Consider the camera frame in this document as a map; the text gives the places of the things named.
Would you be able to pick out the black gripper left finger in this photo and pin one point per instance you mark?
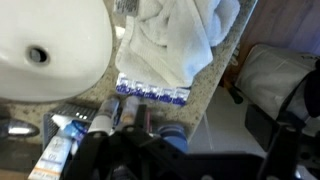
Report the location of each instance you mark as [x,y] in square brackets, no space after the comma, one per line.
[140,116]

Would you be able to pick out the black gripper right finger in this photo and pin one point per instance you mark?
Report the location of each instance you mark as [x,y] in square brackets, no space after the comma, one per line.
[263,126]

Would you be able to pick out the white terry towel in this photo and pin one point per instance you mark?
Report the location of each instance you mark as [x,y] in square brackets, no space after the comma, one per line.
[166,43]

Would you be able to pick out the beige foundation tube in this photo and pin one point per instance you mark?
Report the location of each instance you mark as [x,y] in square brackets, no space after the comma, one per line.
[128,111]

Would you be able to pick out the white capped small tube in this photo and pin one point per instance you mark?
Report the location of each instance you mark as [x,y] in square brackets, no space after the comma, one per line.
[105,116]

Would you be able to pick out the small blue bottle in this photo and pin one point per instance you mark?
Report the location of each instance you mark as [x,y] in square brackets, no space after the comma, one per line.
[173,135]

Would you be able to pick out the grey fabric bag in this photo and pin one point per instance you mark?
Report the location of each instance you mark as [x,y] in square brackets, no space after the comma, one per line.
[270,73]

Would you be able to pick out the black mesh tray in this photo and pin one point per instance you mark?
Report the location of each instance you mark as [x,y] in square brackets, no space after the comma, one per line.
[71,110]

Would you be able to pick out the white toothpaste tube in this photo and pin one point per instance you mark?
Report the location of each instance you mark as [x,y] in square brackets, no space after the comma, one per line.
[53,153]

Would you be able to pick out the white oval sink basin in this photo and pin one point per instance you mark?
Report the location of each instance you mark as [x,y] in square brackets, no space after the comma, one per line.
[66,33]

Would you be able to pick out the chrome faucet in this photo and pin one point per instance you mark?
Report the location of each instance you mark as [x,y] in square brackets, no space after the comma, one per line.
[18,128]

